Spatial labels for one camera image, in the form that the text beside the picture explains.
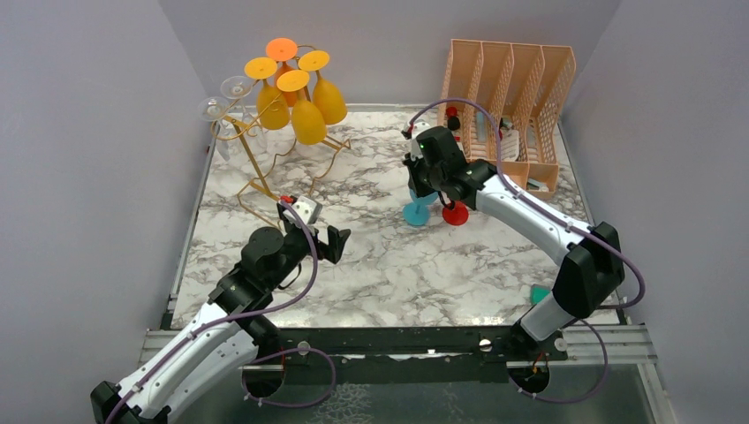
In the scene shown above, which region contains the orange wine glass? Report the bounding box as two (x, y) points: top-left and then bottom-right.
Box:
(265, 37), (298, 87)

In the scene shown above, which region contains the yellow front wine glass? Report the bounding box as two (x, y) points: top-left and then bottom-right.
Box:
(276, 70), (327, 145)

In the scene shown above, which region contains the yellow left wine glass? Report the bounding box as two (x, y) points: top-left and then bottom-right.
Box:
(244, 57), (291, 131)

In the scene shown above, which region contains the yellow wine glass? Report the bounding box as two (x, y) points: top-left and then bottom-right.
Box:
(298, 49), (348, 125)
(276, 70), (327, 145)
(244, 57), (291, 131)

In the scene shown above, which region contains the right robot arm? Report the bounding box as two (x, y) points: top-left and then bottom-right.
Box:
(403, 122), (624, 360)

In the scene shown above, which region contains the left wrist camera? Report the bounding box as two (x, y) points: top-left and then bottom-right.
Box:
(279, 196), (322, 226)

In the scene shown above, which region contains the clear wine glass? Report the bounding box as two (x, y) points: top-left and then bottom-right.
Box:
(220, 75), (268, 151)
(199, 96), (231, 162)

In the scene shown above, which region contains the red plastic wine glass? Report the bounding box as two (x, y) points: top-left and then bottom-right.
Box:
(442, 201), (470, 226)

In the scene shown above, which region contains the yellow right wine glass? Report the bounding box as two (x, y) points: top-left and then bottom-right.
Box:
(298, 49), (348, 125)

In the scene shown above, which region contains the peach plastic file organizer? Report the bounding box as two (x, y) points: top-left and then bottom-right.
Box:
(437, 39), (576, 200)

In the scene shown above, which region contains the blue plastic wine glass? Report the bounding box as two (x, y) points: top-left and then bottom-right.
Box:
(402, 189), (438, 227)

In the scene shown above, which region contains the clear front wine glass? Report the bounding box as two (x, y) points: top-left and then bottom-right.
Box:
(199, 96), (231, 162)

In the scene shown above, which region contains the red black small bottle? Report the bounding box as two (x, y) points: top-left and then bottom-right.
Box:
(445, 106), (461, 132)

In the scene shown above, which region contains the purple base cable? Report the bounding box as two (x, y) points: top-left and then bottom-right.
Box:
(506, 318), (611, 407)
(240, 346), (337, 410)

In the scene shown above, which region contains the green small block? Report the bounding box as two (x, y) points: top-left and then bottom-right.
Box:
(530, 284), (552, 306)

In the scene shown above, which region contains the clear rear wine glass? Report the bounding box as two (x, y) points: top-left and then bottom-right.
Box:
(220, 75), (268, 151)

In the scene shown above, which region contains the gold wire glass rack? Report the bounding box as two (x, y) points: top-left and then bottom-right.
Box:
(210, 43), (351, 223)

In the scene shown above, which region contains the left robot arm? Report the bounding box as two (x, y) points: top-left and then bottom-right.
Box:
(90, 223), (352, 423)

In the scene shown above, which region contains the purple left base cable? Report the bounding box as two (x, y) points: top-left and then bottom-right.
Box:
(240, 346), (337, 410)

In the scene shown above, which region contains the black mounting rail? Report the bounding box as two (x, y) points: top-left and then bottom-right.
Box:
(239, 325), (568, 389)

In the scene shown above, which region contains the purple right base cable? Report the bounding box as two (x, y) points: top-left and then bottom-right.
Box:
(506, 318), (611, 407)

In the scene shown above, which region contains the light blue tube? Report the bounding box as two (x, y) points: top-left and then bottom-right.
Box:
(475, 111), (488, 144)

